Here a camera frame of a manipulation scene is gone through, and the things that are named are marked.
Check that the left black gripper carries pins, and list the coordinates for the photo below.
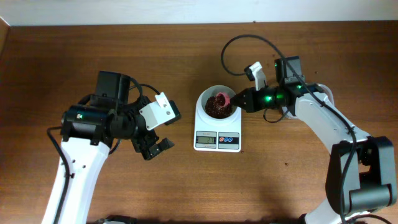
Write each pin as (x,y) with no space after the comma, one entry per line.
(142,145)

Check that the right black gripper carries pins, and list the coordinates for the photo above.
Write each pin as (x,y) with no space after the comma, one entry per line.
(252,105)

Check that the pink measuring scoop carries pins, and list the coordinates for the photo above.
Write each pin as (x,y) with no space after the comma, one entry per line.
(222,100)

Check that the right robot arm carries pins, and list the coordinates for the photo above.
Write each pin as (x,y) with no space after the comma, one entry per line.
(361,176)

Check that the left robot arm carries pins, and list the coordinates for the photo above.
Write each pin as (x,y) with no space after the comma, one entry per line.
(92,129)

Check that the white digital kitchen scale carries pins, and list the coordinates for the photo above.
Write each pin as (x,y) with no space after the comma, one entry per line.
(216,135)

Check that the beans in white bowl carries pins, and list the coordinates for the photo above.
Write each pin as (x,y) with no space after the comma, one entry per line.
(215,112)

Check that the white round bowl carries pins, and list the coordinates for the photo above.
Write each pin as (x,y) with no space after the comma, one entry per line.
(213,91)

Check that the clear plastic bean container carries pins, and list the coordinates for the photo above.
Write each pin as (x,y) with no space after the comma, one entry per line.
(324,88)

